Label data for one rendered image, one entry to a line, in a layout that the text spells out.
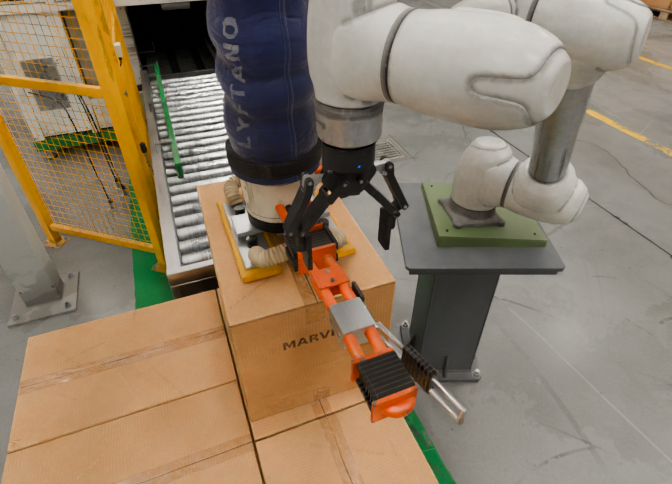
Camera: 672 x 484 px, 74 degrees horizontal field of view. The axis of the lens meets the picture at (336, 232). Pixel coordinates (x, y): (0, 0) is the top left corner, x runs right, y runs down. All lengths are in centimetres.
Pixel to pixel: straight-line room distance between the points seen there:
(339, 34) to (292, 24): 40
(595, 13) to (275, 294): 84
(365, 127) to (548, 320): 200
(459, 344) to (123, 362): 125
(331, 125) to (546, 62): 25
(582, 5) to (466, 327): 125
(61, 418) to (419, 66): 132
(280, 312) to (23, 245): 168
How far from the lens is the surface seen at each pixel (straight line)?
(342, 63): 53
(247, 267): 108
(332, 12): 53
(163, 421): 140
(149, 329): 162
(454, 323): 185
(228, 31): 92
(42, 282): 263
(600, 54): 100
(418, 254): 147
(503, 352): 225
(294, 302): 103
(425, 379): 75
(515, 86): 46
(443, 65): 47
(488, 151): 147
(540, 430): 208
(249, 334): 104
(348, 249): 112
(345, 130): 57
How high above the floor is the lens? 170
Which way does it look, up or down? 38 degrees down
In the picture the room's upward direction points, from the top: straight up
